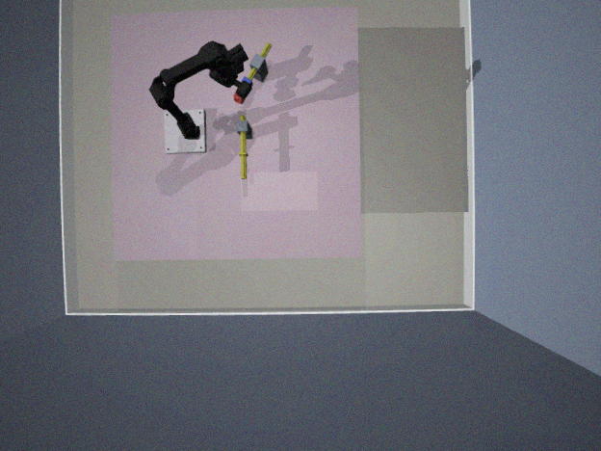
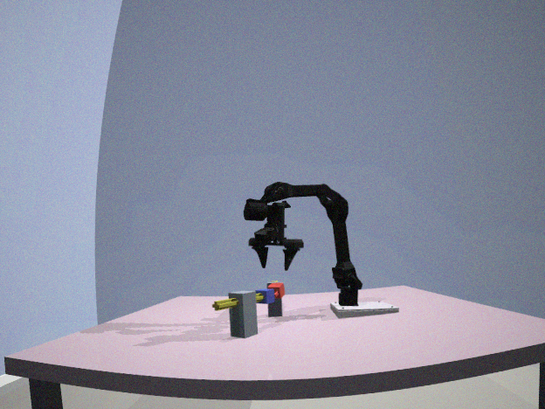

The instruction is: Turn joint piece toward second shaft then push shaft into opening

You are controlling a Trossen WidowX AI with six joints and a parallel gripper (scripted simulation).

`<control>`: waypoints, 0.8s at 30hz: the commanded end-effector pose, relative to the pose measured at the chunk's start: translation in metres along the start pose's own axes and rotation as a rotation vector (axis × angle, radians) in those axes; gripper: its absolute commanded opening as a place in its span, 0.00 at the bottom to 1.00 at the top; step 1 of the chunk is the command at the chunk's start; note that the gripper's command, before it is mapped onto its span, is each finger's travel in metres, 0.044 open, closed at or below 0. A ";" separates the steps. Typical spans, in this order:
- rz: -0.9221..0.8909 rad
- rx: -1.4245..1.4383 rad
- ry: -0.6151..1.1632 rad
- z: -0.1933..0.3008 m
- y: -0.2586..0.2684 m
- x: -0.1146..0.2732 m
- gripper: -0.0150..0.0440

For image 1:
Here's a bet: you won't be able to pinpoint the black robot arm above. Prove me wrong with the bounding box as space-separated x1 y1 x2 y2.
149 40 248 140

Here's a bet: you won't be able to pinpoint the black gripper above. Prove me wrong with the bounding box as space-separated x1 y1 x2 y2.
209 68 252 98

